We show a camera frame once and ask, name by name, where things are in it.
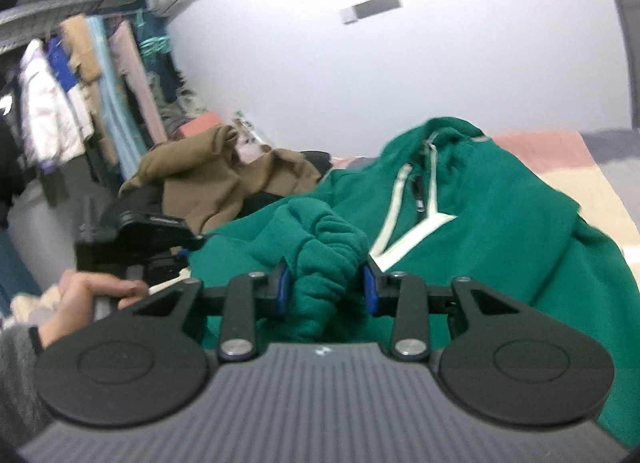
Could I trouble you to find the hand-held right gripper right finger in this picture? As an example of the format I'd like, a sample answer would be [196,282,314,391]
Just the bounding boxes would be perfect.
[362,253,526,361]

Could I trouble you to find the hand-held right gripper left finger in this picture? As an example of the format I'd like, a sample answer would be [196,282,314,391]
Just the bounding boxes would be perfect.
[131,257,291,361]

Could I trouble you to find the green hoodie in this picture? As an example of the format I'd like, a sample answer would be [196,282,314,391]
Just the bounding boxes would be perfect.
[187,116,640,449]

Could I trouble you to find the person's left forearm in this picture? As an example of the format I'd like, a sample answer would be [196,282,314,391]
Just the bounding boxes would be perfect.
[0,325,48,449]

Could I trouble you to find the dark hanging clothes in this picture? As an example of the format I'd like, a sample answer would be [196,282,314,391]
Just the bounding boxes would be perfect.
[145,53,201,139]

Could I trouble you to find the grey clothes rack shelf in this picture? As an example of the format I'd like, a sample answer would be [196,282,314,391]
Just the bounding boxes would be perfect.
[0,0,156,49]

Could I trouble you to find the person's left hand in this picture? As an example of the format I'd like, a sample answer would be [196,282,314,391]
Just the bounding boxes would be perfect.
[39,270,150,349]

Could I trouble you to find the brown garment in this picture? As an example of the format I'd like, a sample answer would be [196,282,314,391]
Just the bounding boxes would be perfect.
[117,124,323,234]

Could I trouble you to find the pink folded cloth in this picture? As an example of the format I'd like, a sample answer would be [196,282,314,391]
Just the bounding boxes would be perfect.
[177,112,226,140]

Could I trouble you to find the light blue hanging garment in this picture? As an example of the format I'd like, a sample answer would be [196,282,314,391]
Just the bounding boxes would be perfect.
[87,16,148,181]

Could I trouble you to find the white patterned cloth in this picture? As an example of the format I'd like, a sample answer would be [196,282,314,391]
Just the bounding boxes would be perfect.
[232,110,273,164]

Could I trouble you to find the black hanging garment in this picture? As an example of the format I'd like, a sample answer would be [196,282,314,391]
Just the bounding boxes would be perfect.
[0,73,26,229]

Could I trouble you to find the pink hanging garment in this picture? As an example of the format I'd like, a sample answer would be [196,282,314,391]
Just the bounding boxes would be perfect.
[107,18,168,146]

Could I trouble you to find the white hanging jacket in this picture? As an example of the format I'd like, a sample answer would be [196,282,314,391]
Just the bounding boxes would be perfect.
[17,38,93,166]

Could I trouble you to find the teal hanging garment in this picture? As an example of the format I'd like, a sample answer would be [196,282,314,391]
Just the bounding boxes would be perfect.
[135,10,173,61]

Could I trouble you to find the tan hanging garment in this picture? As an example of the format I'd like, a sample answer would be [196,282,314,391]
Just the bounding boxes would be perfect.
[60,16,118,164]

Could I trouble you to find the pastel patchwork blanket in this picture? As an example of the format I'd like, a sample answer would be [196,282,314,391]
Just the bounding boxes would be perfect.
[330,128,640,264]

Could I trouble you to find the grey door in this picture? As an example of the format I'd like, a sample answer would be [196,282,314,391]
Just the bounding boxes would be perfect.
[595,0,640,130]

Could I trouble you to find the grey wall fixture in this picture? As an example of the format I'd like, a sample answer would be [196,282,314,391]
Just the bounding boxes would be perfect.
[339,0,403,25]

